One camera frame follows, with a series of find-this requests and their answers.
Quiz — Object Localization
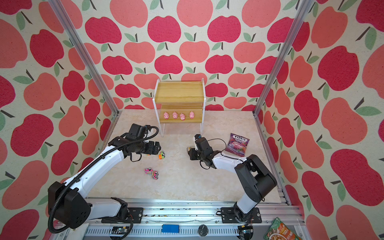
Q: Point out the wooden two-tier shelf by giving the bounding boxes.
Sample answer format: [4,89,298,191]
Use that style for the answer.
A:
[152,79,207,136]

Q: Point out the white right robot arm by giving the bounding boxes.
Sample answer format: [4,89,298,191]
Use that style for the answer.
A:
[188,134,277,222]

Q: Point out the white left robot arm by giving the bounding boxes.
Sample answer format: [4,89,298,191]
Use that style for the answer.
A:
[48,137,161,234]

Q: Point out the orange green toy car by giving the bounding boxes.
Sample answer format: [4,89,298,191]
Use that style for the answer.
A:
[159,151,166,160]

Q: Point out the pink toy car upper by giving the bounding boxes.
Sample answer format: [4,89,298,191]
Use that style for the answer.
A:
[145,168,153,175]

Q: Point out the pink green toy truck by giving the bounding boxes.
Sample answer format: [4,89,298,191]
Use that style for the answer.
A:
[152,171,159,180]

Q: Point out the purple candy bag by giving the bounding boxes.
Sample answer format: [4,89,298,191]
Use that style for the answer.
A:
[225,133,250,157]

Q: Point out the round metal knob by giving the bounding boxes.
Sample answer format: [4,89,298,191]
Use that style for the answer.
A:
[198,225,209,237]

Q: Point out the green snack packet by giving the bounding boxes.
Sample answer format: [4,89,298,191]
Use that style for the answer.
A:
[264,218,302,240]

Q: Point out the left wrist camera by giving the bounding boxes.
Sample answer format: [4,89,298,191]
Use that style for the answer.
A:
[126,124,147,141]

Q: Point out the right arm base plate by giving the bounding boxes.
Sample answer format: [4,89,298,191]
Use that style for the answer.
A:
[216,207,262,224]

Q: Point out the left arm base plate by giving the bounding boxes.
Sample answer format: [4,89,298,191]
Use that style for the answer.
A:
[102,208,144,224]

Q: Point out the aluminium front rail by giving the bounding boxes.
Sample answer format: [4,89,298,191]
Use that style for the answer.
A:
[49,198,311,240]

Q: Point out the blue block on rail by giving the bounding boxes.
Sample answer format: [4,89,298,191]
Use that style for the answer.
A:
[162,224,180,234]

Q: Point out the right aluminium frame post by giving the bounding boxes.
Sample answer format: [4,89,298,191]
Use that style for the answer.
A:
[253,0,315,119]

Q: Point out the aluminium frame post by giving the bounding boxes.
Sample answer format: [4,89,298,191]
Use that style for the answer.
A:
[253,0,315,119]
[48,1,120,117]

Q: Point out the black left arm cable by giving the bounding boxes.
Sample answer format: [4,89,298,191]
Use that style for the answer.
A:
[47,125,160,240]

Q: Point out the left aluminium frame post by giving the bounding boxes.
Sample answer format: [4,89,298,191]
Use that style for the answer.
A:
[48,1,120,117]

